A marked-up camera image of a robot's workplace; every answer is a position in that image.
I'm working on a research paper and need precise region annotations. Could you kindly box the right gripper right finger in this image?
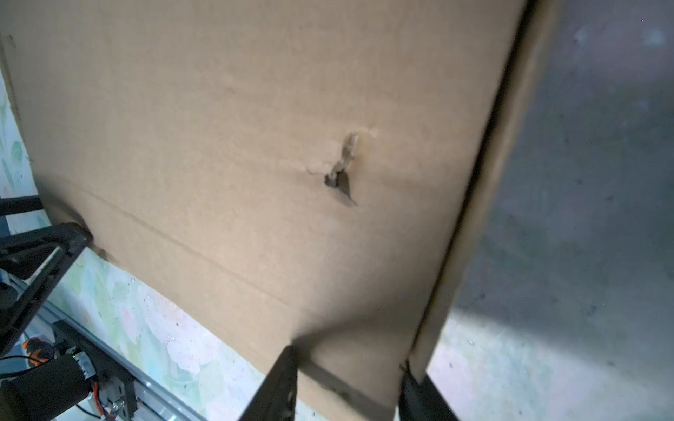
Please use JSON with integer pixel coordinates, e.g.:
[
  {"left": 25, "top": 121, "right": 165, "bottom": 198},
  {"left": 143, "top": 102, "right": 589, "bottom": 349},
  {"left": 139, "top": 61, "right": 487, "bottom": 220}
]
[{"left": 398, "top": 370, "right": 459, "bottom": 421}]

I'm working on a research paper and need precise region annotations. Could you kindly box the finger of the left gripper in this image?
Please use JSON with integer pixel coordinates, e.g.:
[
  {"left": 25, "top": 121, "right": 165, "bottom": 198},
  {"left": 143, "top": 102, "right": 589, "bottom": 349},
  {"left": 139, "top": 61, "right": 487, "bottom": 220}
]
[
  {"left": 0, "top": 196, "right": 44, "bottom": 217},
  {"left": 1, "top": 223, "right": 93, "bottom": 355}
]

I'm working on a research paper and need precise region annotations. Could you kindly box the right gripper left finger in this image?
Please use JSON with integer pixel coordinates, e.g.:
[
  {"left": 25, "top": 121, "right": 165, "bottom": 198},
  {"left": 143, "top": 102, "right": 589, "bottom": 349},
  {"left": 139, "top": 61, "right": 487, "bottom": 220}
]
[{"left": 239, "top": 345, "right": 298, "bottom": 421}]

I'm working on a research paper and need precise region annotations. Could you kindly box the brown cardboard box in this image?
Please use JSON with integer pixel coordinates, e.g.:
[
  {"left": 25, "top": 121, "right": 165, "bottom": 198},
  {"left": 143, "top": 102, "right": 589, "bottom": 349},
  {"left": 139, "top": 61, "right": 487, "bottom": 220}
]
[{"left": 1, "top": 1, "right": 559, "bottom": 420}]

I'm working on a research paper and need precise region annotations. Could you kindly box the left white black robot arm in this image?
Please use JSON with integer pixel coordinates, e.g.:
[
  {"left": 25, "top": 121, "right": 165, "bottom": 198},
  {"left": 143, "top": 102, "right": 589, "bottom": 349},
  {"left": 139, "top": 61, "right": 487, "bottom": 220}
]
[{"left": 1, "top": 222, "right": 93, "bottom": 420}]

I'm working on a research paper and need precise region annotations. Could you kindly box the orange black screwdriver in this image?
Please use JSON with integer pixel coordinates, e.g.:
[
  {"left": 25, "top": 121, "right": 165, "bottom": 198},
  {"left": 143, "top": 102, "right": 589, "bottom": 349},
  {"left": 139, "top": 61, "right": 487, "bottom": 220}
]
[{"left": 22, "top": 337, "right": 55, "bottom": 368}]

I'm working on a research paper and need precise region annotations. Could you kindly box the aluminium mounting rail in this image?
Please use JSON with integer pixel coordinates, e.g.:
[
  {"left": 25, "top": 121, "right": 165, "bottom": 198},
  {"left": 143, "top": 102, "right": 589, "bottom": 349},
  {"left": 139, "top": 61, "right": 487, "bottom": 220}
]
[{"left": 12, "top": 303, "right": 204, "bottom": 420}]

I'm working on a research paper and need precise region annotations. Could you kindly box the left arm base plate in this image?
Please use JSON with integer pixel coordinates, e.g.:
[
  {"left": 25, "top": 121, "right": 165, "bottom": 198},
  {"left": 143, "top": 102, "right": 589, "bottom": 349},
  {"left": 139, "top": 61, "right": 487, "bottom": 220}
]
[{"left": 52, "top": 320, "right": 138, "bottom": 420}]

